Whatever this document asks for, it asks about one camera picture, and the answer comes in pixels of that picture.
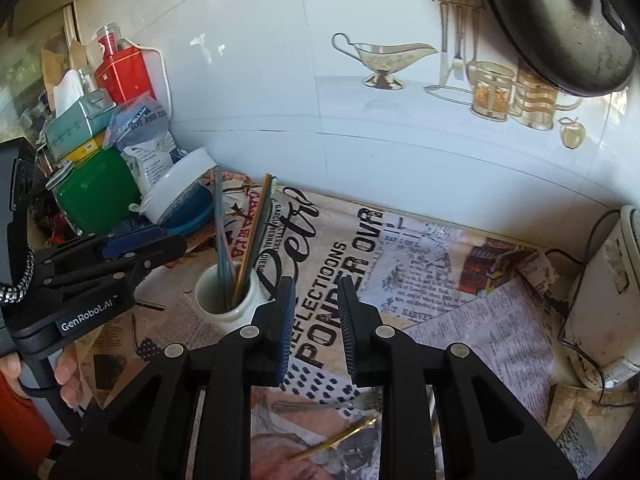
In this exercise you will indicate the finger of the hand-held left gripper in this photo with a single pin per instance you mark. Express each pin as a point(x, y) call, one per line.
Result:
point(150, 257)
point(130, 242)

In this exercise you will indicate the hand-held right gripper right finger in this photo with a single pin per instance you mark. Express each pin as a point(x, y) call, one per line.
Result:
point(347, 330)

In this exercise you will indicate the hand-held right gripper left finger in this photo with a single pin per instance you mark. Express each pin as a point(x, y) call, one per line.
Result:
point(286, 330)

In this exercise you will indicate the white ceramic cup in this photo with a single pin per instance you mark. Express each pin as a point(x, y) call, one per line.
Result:
point(230, 315)

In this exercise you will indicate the silver chopstick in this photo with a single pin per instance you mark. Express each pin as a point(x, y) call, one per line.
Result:
point(227, 250)
point(220, 240)

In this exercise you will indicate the gold chopstick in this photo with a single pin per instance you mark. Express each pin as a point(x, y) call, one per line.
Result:
point(252, 237)
point(335, 439)

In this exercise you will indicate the person's left forearm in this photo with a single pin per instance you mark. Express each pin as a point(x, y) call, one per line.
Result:
point(25, 425)

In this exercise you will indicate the person's left hand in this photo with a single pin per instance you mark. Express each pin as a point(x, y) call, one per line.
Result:
point(67, 380)

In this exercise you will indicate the green box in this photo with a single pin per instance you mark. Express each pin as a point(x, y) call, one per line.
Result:
point(97, 195)

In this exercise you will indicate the blue basin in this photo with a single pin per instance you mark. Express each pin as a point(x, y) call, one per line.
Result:
point(192, 210)

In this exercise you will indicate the white bowl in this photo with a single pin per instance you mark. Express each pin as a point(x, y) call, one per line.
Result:
point(177, 180)

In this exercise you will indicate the yellow flat box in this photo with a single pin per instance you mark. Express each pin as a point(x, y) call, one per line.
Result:
point(90, 147)

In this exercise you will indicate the newspaper print tablecloth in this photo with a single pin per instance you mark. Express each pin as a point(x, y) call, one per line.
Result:
point(450, 310)

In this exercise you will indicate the printed plastic packets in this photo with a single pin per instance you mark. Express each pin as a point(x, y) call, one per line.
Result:
point(145, 135)

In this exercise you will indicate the teal tissue box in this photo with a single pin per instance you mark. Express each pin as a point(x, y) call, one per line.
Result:
point(80, 125)

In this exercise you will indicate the white tissue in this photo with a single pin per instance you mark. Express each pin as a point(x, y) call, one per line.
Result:
point(69, 92)

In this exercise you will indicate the red tin box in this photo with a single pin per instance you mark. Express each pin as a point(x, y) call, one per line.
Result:
point(125, 77)

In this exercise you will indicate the clear bottle red label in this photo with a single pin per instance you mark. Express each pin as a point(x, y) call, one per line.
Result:
point(110, 42)

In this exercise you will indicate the white rice cooker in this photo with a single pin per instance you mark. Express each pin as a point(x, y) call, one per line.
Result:
point(607, 310)

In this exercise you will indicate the black wok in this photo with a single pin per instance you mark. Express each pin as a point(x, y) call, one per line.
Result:
point(550, 25)

